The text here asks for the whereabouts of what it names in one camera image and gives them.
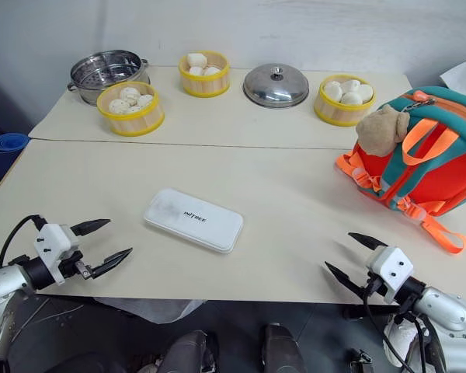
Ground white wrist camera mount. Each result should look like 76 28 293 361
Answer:
33 223 81 287
366 245 415 305

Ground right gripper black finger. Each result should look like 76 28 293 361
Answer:
347 232 390 253
324 260 369 302

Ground beige plush bear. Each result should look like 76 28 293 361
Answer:
355 104 410 158

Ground white rectangular case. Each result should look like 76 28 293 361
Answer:
142 187 245 256

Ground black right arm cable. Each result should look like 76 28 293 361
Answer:
362 279 448 373

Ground bamboo steamer basket yellow rims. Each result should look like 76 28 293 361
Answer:
178 51 231 98
96 80 165 138
313 74 377 128

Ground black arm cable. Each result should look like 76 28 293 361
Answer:
362 279 448 373
0 214 48 269

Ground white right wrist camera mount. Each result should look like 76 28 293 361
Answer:
366 245 415 305

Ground stainless steel steamer pot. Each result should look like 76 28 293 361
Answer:
66 49 151 106

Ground white plastic sheet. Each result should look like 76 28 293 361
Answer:
94 296 207 326

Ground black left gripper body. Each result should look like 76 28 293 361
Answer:
57 250 94 283

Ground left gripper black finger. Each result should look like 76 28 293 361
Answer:
70 218 113 237
90 247 134 280

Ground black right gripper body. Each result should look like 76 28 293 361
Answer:
360 270 390 305

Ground orange and teal backpack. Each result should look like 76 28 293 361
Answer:
336 85 466 256

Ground white paper sheet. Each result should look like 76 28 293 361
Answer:
439 55 466 93

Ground white shoe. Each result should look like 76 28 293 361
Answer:
383 315 429 367

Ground stainless steel pot lid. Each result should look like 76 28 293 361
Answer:
242 64 311 109

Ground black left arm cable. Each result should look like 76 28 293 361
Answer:
0 214 48 269

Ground dark rounded shape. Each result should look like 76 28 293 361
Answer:
261 322 310 373
162 329 221 373

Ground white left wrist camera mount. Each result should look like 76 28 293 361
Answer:
33 223 81 287

